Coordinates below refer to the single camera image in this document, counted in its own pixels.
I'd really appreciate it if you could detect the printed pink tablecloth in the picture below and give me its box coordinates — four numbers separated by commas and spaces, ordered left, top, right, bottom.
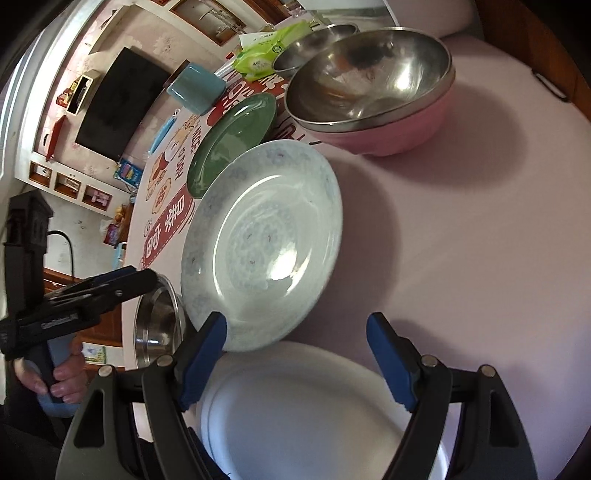
122, 28, 588, 480

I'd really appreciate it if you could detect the patterned pale blue plate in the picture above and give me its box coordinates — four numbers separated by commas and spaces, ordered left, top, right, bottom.
180, 140, 345, 352

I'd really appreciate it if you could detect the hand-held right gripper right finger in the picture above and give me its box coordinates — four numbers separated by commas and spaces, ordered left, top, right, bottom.
367, 313, 539, 480

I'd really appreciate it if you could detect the green plate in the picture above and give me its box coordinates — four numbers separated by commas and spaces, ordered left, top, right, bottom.
187, 92, 278, 199

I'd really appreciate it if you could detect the person's left hand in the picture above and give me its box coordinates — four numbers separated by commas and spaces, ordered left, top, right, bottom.
14, 339, 90, 407

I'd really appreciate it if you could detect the teal cup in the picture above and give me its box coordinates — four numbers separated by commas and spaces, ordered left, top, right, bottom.
167, 62, 227, 115

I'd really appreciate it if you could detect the green tissue packet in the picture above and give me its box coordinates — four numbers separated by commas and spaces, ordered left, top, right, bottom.
233, 21, 319, 83

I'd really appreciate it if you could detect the pink bowl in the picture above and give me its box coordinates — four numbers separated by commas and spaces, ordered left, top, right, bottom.
305, 69, 457, 158

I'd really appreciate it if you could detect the black television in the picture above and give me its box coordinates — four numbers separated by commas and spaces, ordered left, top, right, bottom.
75, 46, 171, 162

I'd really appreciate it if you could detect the white box with clear lid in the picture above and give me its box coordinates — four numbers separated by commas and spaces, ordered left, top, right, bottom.
295, 0, 402, 33

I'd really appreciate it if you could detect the blue face mask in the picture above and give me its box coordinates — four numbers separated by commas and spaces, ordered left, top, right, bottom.
150, 117, 178, 155

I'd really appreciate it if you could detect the wide-rimmed steel bowl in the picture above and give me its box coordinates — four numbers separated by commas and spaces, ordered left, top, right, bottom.
134, 274, 186, 370

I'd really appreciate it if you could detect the white plate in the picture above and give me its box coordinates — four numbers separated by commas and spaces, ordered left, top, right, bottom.
198, 342, 451, 480

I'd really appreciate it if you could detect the small steel bowl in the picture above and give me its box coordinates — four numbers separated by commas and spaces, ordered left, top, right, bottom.
272, 23, 361, 79

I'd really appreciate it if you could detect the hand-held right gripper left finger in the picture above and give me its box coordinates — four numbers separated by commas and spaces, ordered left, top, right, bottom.
55, 311, 229, 480

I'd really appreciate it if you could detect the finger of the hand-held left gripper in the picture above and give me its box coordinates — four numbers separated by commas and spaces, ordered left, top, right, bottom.
50, 269, 158, 318
45, 266, 140, 302

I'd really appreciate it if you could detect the deep round steel bowl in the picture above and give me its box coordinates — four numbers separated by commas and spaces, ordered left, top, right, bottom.
284, 28, 452, 134

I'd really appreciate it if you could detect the person's dark clothing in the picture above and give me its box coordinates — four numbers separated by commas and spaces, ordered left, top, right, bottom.
0, 397, 75, 480

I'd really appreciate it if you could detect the blue picture book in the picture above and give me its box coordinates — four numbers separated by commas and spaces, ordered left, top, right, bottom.
115, 159, 141, 185

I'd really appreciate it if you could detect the black cable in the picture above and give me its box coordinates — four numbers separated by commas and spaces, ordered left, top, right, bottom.
46, 230, 75, 278

